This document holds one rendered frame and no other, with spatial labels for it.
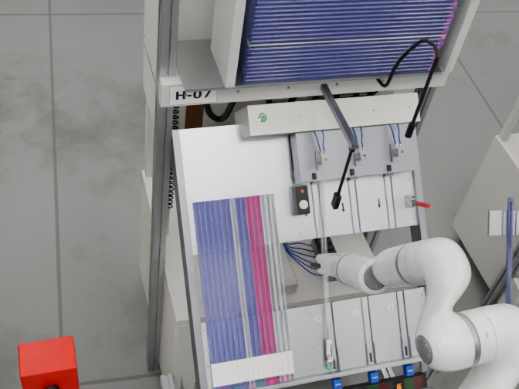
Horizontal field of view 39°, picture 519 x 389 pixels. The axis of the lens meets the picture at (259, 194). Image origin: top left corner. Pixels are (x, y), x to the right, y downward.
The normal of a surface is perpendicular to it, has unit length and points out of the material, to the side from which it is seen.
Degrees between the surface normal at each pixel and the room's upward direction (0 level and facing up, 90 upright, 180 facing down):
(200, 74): 0
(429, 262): 64
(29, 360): 0
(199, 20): 90
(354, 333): 42
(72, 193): 0
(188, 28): 90
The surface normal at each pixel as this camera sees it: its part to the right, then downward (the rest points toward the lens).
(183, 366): 0.26, 0.72
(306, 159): 0.28, -0.02
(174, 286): 0.13, -0.69
